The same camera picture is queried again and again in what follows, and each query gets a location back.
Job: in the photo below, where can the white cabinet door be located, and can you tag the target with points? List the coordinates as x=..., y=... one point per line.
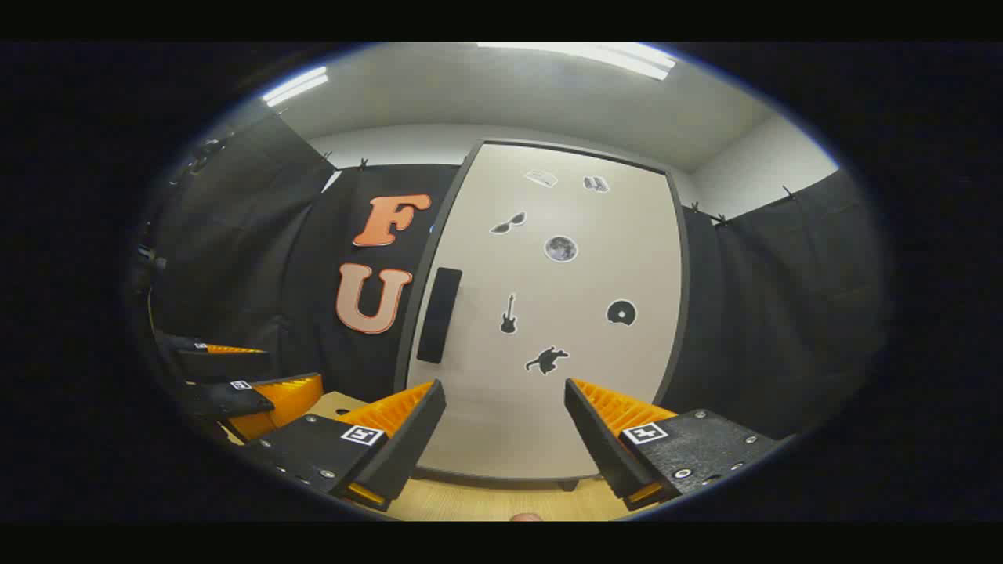
x=548, y=423

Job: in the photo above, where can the grey cabinet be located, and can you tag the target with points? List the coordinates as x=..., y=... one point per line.
x=425, y=282

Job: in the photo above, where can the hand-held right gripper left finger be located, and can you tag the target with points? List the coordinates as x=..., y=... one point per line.
x=411, y=439

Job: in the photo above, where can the black backdrop cloth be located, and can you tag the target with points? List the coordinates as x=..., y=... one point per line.
x=235, y=235

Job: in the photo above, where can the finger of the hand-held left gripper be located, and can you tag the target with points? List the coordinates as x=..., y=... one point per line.
x=227, y=364
x=235, y=398

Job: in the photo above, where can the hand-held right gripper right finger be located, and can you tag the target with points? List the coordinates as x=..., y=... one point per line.
x=599, y=439

